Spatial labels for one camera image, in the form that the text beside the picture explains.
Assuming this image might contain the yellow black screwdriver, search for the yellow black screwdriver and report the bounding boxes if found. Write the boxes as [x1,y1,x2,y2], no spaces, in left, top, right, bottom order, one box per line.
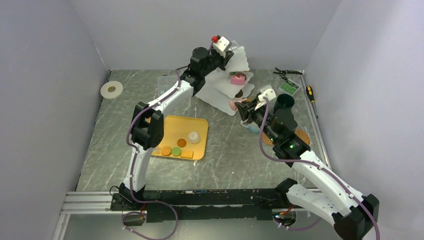
[306,85,319,119]

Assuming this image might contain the white three-tier dessert stand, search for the white three-tier dessert stand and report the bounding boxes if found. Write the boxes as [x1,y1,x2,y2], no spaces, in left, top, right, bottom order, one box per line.
[195,40,255,116]

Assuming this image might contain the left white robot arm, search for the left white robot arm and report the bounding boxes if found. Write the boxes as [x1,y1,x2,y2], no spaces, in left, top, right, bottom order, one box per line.
[119,47,234,210]

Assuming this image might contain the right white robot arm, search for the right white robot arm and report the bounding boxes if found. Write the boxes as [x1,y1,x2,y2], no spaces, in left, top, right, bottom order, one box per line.
[234,100,381,240]

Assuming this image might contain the dark green mug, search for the dark green mug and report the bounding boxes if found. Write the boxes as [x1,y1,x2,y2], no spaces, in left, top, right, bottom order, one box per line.
[273,93,295,112]

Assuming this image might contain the yellow serving tray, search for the yellow serving tray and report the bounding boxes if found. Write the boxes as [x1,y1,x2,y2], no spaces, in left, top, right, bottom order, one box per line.
[152,115,209,161]

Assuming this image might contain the green round macaron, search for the green round macaron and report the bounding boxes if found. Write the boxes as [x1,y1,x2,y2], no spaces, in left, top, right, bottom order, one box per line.
[171,147,182,157]

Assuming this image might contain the black pliers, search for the black pliers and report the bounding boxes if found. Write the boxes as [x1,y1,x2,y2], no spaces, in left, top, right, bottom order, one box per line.
[272,67,304,77]

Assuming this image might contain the white tape roll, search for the white tape roll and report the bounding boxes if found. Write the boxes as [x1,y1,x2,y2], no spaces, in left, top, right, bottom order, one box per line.
[100,81,124,99]

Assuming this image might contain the green roll cake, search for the green roll cake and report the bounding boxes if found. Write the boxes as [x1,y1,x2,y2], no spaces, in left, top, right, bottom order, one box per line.
[229,71,245,76]

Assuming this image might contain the chocolate sprinkled donut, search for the chocolate sprinkled donut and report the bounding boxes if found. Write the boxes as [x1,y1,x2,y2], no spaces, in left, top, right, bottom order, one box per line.
[234,89,244,99]

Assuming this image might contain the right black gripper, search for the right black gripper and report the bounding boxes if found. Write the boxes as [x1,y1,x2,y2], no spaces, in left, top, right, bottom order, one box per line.
[235,97,279,143]

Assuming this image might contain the orange round cookie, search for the orange round cookie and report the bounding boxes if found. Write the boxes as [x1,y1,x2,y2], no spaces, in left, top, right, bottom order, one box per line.
[177,138,187,148]

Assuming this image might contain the pink cake with cherry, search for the pink cake with cherry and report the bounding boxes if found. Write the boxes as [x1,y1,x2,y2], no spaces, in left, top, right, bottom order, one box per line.
[230,74,246,86]

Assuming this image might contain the green white packet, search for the green white packet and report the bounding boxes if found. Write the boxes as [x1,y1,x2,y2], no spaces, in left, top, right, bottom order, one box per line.
[278,78,301,96]

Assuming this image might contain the clear plastic compartment box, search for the clear plastic compartment box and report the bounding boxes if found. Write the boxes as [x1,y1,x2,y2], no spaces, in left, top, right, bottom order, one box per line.
[157,74,178,97]

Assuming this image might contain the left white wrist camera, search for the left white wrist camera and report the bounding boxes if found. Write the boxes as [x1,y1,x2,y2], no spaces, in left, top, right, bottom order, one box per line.
[211,35,232,58]

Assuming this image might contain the tan waffle round cookie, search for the tan waffle round cookie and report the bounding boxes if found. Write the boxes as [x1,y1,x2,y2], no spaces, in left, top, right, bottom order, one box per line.
[160,145,172,156]

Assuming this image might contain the white blue mug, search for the white blue mug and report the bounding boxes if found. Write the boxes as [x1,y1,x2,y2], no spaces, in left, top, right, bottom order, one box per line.
[240,121,260,134]

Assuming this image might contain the white round cupcake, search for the white round cupcake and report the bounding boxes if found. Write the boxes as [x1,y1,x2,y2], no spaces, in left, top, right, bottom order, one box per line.
[187,131,201,144]

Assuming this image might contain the yellow square biscuit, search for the yellow square biscuit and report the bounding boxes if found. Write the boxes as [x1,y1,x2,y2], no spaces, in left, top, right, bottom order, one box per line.
[179,150,194,159]

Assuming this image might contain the pink handled tongs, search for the pink handled tongs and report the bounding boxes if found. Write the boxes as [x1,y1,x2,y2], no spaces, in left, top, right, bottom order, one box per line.
[229,98,252,112]

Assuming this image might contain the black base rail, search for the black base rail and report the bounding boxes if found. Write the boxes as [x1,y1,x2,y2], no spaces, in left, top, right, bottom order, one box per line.
[110,188,292,223]

